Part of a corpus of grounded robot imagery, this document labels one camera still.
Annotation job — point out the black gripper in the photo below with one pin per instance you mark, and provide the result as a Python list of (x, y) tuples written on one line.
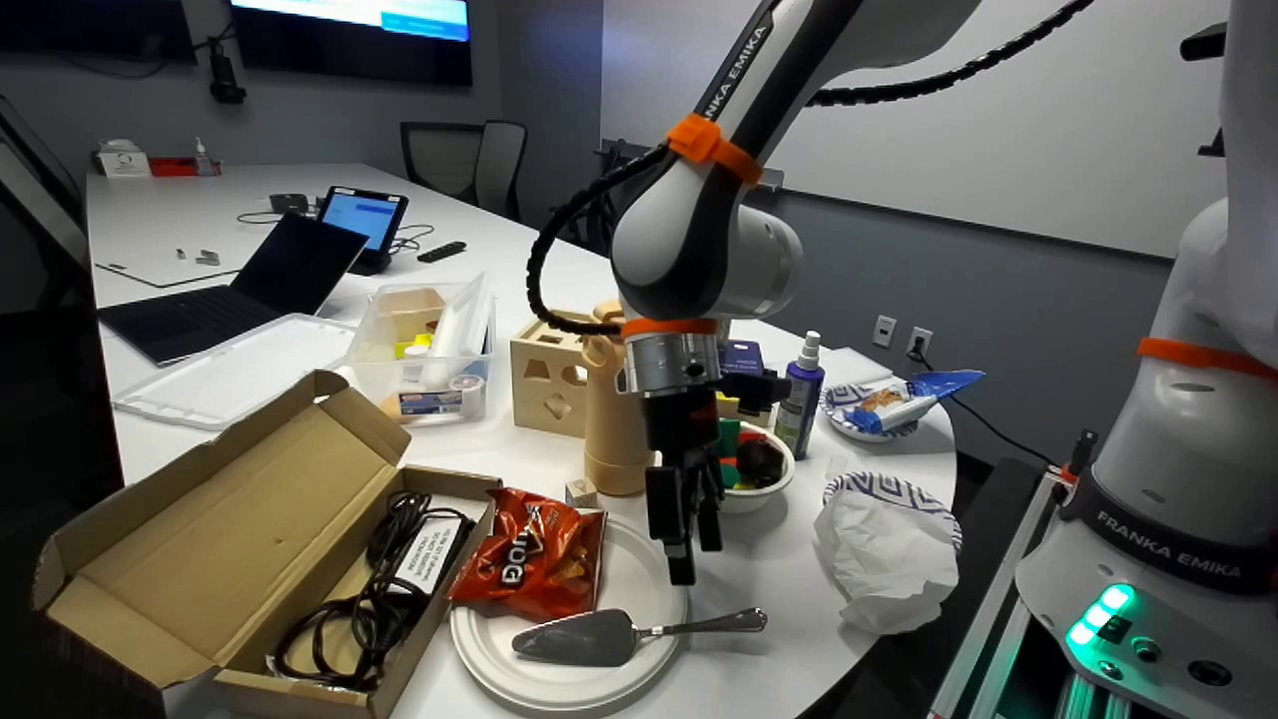
[(679, 432)]

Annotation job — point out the white bowl with blocks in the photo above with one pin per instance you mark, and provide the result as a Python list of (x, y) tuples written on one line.
[(758, 468)]

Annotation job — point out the plain white paper plate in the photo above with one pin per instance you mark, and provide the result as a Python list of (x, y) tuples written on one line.
[(631, 579)]

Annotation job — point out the blue spray bottle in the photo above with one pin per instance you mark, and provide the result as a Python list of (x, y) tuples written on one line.
[(806, 380)]

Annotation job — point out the red Doritos bag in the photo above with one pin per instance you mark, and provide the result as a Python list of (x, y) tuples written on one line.
[(537, 560)]

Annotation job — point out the metal cake server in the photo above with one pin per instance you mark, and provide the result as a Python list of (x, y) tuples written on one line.
[(611, 635)]

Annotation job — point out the wooden shape sorter box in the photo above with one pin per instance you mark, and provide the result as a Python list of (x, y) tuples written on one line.
[(550, 380)]

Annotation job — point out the white tissue paper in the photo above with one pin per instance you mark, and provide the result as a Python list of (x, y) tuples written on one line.
[(891, 564)]

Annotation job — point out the blue snack bag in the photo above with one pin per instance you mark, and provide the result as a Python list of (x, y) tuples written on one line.
[(907, 400)]

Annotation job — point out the clear plastic container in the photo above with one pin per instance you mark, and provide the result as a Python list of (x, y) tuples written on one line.
[(422, 347)]

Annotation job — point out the black marker pen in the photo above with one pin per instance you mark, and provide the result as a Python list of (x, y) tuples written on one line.
[(440, 253)]

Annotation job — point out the grey office chair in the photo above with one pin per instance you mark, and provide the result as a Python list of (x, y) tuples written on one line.
[(496, 166)]

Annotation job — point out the open cardboard box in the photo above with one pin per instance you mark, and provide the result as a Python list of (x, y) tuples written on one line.
[(185, 579)]

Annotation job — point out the black tablet on stand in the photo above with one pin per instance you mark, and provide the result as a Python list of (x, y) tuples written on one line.
[(373, 217)]

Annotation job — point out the black laptop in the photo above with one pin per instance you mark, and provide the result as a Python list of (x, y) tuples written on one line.
[(295, 269)]

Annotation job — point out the white foam sheet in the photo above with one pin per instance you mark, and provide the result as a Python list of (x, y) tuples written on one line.
[(237, 376)]

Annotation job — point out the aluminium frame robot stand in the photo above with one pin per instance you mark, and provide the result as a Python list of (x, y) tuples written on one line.
[(1004, 659)]

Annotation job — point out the wall television screen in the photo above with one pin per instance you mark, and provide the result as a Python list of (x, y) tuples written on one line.
[(400, 42)]

